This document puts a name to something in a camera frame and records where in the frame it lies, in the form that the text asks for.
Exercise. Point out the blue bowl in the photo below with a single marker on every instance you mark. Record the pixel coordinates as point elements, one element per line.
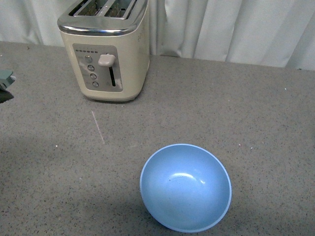
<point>185,188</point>

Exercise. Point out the cream two-slot toaster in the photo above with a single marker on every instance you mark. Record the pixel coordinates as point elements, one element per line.
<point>107,42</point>

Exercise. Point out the white curtain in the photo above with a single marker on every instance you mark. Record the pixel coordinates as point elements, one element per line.
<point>278,33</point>

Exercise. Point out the dish rack with green rim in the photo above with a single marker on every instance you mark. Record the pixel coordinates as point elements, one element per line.
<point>6,79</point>

